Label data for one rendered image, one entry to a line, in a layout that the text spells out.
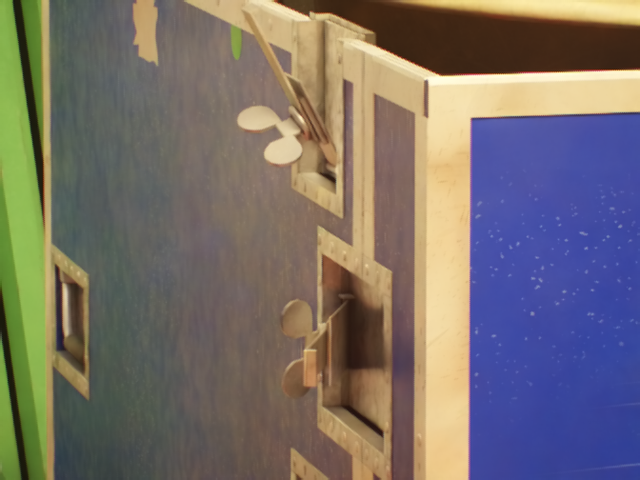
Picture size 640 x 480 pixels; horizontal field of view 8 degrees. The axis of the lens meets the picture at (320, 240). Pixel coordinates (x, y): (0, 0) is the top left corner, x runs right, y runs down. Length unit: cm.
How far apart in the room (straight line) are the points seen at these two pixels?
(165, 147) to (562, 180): 70
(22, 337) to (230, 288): 191
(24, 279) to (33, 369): 10
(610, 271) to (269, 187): 39
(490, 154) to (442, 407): 15
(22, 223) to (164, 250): 171
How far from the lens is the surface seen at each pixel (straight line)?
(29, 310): 480
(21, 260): 480
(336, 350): 260
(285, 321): 259
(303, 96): 263
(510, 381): 244
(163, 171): 310
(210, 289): 296
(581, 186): 244
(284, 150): 262
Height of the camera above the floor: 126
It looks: 9 degrees down
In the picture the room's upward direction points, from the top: straight up
